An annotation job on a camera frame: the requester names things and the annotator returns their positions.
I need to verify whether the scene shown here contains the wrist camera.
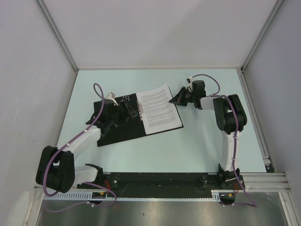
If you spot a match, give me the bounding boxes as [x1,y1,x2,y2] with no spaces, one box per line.
[186,77,193,92]
[105,92,118,105]

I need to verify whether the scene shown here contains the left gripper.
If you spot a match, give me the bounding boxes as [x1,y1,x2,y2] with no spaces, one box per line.
[107,99,137,127]

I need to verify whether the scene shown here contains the right aluminium frame post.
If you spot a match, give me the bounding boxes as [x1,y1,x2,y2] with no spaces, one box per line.
[240,0,286,73]

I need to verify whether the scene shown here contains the slotted cable duct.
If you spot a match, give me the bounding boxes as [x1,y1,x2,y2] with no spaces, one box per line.
[43,190,238,203]

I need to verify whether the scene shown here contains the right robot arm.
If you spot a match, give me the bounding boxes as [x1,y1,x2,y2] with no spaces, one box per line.
[169,79,247,189]

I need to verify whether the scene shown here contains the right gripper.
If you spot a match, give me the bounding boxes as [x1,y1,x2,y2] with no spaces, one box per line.
[169,87,196,107]

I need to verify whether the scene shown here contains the right side aluminium rail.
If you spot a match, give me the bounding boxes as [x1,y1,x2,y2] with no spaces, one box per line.
[237,68,275,172]

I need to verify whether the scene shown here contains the aluminium frame post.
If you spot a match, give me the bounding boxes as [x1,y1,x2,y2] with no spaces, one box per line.
[35,0,79,74]
[240,0,286,73]

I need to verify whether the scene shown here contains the left aluminium frame post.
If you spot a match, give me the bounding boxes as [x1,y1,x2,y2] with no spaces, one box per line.
[35,0,79,74]

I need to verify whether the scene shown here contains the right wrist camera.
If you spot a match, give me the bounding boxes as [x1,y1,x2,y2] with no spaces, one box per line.
[186,77,193,92]

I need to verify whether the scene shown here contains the red black folder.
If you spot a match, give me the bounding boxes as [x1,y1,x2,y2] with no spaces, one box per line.
[93,86,184,147]

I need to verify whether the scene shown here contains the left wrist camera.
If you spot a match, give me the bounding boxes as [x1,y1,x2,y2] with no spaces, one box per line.
[105,92,118,105]

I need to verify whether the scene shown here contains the metal folder clip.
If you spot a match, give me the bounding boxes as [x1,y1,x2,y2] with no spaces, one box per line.
[136,100,143,121]

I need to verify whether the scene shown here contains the aluminium rail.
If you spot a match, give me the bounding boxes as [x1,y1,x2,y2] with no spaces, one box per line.
[237,68,275,172]
[35,171,289,193]

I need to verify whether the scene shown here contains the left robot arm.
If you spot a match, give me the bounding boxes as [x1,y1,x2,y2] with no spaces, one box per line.
[36,99,138,193]

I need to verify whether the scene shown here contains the aluminium front rail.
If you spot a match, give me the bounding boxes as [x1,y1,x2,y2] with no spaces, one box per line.
[35,171,289,193]

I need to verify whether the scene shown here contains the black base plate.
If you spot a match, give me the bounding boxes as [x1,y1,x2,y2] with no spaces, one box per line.
[92,172,242,199]

